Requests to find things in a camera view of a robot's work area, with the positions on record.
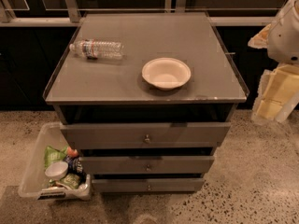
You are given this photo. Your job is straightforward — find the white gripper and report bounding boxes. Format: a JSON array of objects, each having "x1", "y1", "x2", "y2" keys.
[{"x1": 248, "y1": 0, "x2": 299, "y2": 122}]

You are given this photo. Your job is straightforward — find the grey bottom drawer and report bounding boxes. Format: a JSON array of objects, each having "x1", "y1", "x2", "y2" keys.
[{"x1": 92, "y1": 178, "x2": 204, "y2": 193}]

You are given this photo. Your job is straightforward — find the grey drawer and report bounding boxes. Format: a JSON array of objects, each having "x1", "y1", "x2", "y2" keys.
[
  {"x1": 80, "y1": 156, "x2": 214, "y2": 175},
  {"x1": 92, "y1": 178, "x2": 204, "y2": 193},
  {"x1": 60, "y1": 122, "x2": 231, "y2": 149}
]

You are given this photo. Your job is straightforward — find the grey drawer cabinet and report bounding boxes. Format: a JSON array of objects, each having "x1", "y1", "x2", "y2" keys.
[{"x1": 44, "y1": 13, "x2": 249, "y2": 181}]

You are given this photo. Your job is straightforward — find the grey middle drawer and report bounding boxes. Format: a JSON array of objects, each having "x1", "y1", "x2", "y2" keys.
[{"x1": 80, "y1": 156, "x2": 214, "y2": 175}]

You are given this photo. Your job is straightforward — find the grey top drawer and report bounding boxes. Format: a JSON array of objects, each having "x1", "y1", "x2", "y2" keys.
[{"x1": 60, "y1": 122, "x2": 231, "y2": 149}]

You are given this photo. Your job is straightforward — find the white paper bowl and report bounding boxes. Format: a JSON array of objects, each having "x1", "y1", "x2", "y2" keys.
[{"x1": 141, "y1": 58, "x2": 192, "y2": 91}]

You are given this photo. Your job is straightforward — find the clear plastic water bottle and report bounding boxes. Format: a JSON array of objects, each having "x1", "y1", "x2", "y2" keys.
[{"x1": 69, "y1": 39, "x2": 123, "y2": 60}]

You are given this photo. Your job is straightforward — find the orange round object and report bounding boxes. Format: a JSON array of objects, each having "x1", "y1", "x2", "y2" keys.
[{"x1": 67, "y1": 147, "x2": 78, "y2": 158}]

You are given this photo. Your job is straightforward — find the dark blue snack bag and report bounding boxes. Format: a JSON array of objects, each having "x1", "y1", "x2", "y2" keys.
[{"x1": 64, "y1": 156, "x2": 84, "y2": 175}]

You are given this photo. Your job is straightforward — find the green snack packet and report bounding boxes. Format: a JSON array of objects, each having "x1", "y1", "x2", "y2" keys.
[{"x1": 57, "y1": 174, "x2": 80, "y2": 189}]

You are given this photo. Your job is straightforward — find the green chip bag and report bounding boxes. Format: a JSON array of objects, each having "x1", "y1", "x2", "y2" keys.
[{"x1": 44, "y1": 146, "x2": 67, "y2": 169}]

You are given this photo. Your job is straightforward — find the small white bowl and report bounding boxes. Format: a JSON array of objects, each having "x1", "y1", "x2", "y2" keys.
[{"x1": 45, "y1": 161, "x2": 68, "y2": 180}]

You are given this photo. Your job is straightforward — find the clear plastic storage bin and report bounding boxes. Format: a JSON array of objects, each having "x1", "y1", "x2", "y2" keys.
[{"x1": 18, "y1": 122, "x2": 91, "y2": 200}]

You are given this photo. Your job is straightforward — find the metal window frame rail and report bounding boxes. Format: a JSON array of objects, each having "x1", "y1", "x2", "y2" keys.
[{"x1": 0, "y1": 0, "x2": 288, "y2": 26}]

